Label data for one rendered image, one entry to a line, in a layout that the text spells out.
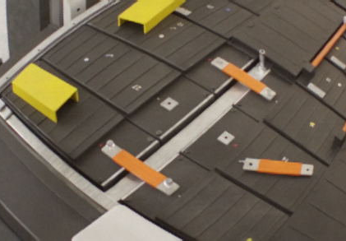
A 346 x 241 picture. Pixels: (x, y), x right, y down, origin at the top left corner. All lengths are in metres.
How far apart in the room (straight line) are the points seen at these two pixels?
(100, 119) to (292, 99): 0.36
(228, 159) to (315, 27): 0.49
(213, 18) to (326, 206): 0.59
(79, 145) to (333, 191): 0.50
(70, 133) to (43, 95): 0.10
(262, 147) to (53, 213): 0.42
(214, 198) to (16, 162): 0.35
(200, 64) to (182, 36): 0.08
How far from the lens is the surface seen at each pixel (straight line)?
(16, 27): 2.46
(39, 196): 1.07
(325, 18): 1.62
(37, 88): 1.35
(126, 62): 1.41
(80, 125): 1.30
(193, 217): 1.15
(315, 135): 1.29
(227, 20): 1.53
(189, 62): 1.41
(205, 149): 1.26
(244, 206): 1.16
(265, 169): 1.21
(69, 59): 1.45
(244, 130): 1.29
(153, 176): 1.22
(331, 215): 1.15
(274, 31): 1.51
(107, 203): 1.20
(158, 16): 1.50
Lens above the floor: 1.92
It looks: 45 degrees down
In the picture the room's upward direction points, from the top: 3 degrees counter-clockwise
